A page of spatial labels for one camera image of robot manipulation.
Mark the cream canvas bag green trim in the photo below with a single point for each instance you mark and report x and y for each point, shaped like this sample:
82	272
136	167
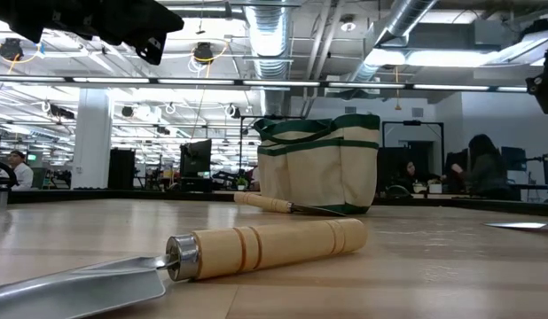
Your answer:
318	173

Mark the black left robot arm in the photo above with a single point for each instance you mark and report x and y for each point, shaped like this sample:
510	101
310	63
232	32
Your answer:
34	15

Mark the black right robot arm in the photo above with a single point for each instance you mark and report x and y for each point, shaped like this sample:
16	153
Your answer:
546	88

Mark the white square pillar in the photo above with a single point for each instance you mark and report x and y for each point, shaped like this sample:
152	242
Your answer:
92	142

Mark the black tall cabinet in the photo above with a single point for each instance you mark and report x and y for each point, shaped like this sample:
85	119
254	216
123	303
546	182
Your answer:
121	168

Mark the long linear ceiling light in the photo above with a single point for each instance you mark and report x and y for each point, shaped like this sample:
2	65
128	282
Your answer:
278	83

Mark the small green potted plant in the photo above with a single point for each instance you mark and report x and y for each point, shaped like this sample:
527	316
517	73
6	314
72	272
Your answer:
241	184

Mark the person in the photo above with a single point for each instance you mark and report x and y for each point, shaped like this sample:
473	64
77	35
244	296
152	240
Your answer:
484	170
407	175
22	175

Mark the round ceiling fixture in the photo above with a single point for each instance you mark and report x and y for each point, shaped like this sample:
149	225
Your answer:
347	24

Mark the small grey cylinder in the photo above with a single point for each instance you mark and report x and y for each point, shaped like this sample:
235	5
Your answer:
2	197

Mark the white pot with plant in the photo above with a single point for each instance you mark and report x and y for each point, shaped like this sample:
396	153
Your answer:
435	187

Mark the ribbed silver ventilation duct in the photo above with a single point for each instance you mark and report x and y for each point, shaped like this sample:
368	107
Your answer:
268	40

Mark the smooth silver ventilation duct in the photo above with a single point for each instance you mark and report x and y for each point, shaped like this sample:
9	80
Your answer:
407	15

